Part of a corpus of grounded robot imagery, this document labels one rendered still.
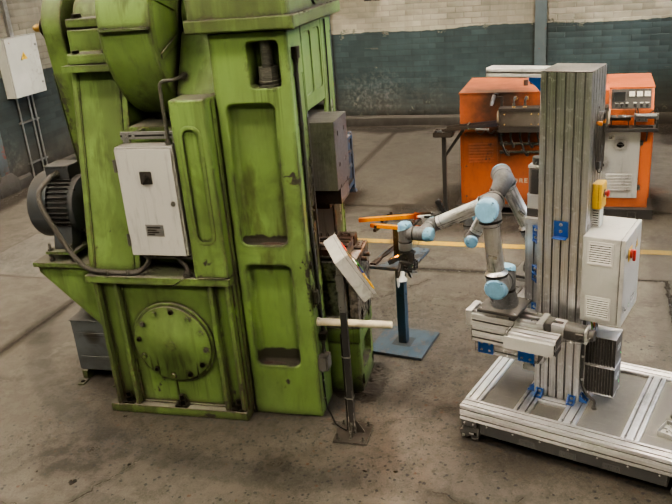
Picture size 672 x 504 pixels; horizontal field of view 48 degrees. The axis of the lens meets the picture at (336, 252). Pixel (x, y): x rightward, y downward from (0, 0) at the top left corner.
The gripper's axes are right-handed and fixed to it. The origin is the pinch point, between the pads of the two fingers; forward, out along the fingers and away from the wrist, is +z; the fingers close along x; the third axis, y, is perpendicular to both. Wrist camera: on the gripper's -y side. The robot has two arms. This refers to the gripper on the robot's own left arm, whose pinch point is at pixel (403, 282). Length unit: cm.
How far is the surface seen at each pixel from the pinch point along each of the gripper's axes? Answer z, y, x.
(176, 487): 94, -88, -106
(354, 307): 32, -45, 18
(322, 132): -77, -55, 13
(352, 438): 93, -24, -26
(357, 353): 64, -46, 18
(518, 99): -24, -76, 380
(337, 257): -24.1, -20.4, -32.0
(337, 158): -61, -49, 18
